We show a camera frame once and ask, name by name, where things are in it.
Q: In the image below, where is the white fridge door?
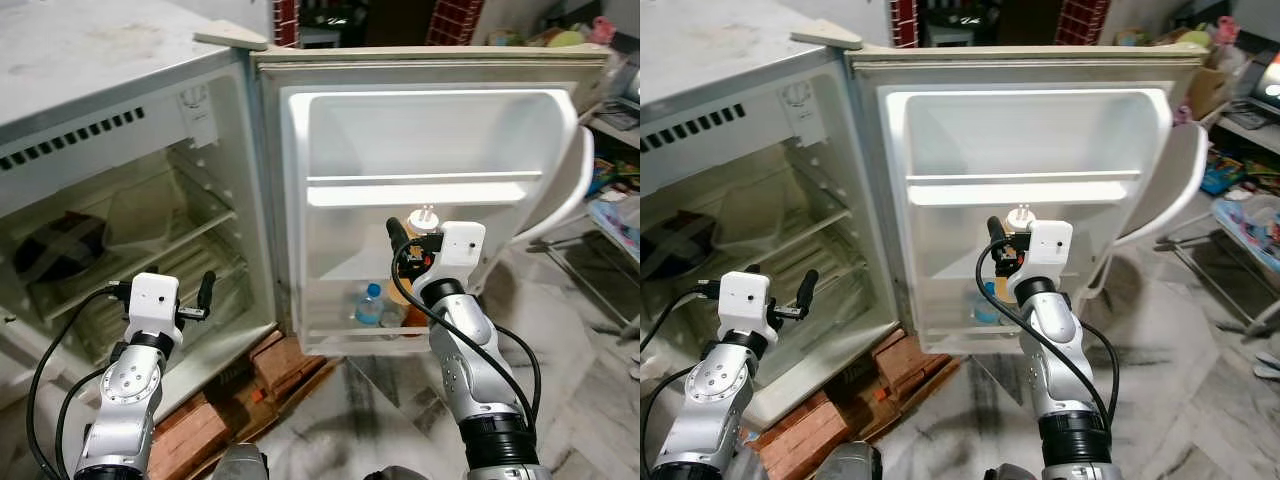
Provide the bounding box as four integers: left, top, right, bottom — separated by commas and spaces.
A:
250, 44, 613, 359
848, 44, 1213, 357

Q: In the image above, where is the white fridge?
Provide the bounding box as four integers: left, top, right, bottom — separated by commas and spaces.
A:
0, 0, 283, 441
640, 0, 901, 433

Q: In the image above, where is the blue capped water bottle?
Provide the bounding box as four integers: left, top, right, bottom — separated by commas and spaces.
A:
972, 283, 1001, 326
354, 283, 387, 327

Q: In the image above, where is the black round pot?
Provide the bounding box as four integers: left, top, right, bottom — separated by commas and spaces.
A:
12, 211, 109, 288
640, 211, 706, 283

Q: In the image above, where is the orange brick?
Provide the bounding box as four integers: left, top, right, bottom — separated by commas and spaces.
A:
865, 328, 951, 396
248, 330, 336, 399
752, 390, 851, 480
148, 393, 241, 480

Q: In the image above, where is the pale blue plastic basket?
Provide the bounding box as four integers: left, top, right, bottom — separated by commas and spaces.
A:
588, 192, 641, 263
1212, 192, 1280, 273

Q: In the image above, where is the grey robot left leg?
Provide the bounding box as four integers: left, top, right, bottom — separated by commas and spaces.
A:
815, 442, 881, 480
213, 444, 271, 480

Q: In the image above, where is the pale plastic chair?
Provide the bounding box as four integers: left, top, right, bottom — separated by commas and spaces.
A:
500, 122, 598, 251

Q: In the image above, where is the metal shelf rack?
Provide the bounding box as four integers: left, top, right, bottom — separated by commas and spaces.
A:
1155, 100, 1280, 341
525, 90, 641, 336

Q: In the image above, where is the beige hinge cover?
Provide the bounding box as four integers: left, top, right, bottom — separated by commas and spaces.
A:
192, 20, 270, 52
790, 20, 865, 51

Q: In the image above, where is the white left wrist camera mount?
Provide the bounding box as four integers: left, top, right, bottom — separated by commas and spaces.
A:
127, 272, 184, 347
718, 271, 776, 347

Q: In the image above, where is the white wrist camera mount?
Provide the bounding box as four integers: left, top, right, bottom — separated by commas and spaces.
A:
127, 272, 184, 347
425, 221, 488, 297
718, 271, 776, 347
1018, 220, 1074, 297

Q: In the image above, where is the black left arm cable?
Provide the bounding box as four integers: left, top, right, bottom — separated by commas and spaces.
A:
640, 280, 723, 480
26, 283, 133, 480

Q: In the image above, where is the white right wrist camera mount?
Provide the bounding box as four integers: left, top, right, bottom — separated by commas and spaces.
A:
425, 221, 488, 297
1018, 220, 1074, 297

